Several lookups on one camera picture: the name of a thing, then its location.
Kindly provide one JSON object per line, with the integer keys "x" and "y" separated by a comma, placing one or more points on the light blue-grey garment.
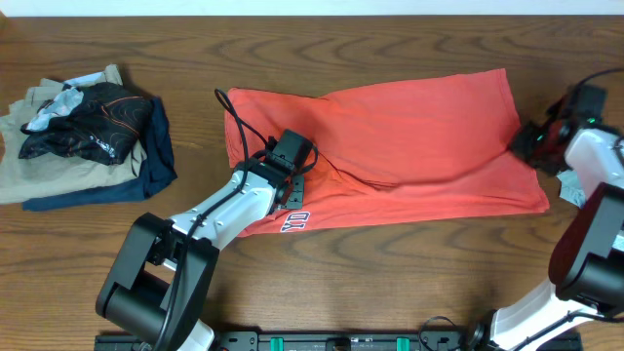
{"x": 571, "y": 188}

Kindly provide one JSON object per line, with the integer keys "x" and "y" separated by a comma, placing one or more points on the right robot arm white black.
{"x": 585, "y": 276}

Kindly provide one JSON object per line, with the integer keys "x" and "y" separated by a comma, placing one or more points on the orange-red t-shirt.
{"x": 395, "y": 152}

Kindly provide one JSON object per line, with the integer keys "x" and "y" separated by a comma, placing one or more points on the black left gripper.
{"x": 297, "y": 200}

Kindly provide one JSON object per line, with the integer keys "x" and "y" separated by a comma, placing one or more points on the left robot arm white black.
{"x": 159, "y": 280}

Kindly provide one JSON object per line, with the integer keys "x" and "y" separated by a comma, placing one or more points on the navy blue folded garment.
{"x": 156, "y": 173}

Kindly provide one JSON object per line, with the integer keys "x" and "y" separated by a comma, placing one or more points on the black patterned folded garment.
{"x": 104, "y": 127}

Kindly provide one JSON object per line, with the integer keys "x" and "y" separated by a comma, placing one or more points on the beige folded garment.
{"x": 49, "y": 174}

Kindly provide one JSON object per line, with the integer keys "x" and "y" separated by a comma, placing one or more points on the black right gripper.
{"x": 520, "y": 144}

